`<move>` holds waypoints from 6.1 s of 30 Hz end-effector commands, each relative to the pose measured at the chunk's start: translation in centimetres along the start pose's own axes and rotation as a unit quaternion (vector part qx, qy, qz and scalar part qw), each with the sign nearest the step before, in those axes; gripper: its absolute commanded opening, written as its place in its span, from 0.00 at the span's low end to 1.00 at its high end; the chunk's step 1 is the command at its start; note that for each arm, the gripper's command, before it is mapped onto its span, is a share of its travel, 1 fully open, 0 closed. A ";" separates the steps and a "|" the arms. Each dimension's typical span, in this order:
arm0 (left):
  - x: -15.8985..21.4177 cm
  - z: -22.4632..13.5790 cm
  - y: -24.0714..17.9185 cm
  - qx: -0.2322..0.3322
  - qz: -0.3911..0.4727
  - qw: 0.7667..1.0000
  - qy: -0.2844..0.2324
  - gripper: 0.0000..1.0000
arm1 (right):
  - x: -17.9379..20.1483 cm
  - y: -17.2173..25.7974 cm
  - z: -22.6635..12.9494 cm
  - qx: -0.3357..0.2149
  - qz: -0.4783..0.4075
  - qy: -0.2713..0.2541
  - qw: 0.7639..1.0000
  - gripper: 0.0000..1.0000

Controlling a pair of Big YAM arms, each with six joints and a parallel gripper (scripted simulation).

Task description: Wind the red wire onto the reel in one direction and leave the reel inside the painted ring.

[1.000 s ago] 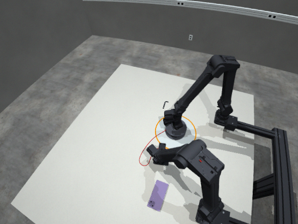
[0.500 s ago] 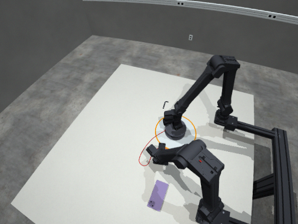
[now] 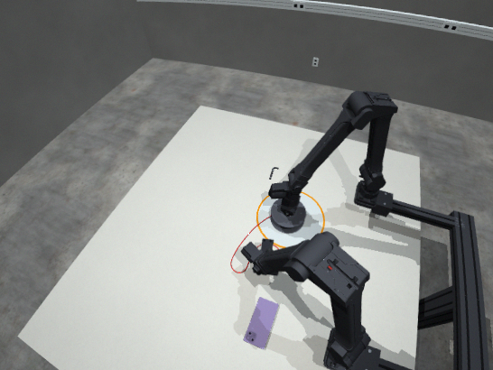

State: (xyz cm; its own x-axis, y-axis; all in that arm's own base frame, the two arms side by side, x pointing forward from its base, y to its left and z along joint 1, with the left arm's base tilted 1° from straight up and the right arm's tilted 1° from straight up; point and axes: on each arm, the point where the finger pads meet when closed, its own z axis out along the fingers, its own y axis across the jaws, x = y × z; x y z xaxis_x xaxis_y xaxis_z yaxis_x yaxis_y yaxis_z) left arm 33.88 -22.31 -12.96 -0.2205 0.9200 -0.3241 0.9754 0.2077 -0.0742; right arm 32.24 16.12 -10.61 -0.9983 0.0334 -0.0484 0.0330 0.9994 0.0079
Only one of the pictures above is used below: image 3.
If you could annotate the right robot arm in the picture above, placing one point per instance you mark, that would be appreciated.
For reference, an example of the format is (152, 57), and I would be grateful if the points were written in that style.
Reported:
(382, 111)

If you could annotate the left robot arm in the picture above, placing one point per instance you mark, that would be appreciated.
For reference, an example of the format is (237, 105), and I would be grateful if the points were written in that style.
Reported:
(311, 259)

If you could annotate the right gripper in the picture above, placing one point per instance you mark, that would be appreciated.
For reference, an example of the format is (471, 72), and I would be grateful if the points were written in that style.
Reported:
(292, 207)

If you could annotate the purple smartphone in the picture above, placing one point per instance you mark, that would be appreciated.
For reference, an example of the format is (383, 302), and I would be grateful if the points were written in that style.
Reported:
(261, 323)

